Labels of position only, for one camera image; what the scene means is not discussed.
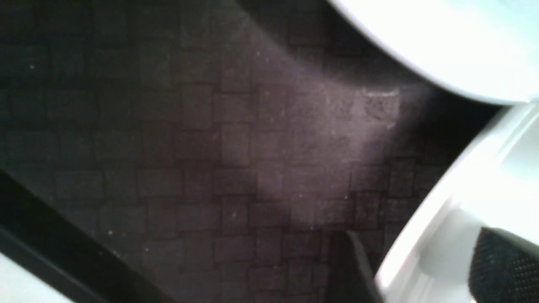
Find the white square rice plate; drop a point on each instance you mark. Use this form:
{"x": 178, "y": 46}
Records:
{"x": 492, "y": 184}

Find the white small bowl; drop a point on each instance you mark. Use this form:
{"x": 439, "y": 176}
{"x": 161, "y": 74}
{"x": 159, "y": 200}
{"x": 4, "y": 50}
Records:
{"x": 486, "y": 50}

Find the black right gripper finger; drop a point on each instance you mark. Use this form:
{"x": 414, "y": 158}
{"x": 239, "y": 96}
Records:
{"x": 504, "y": 268}

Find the black serving tray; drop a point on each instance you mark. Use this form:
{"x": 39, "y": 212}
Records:
{"x": 215, "y": 146}

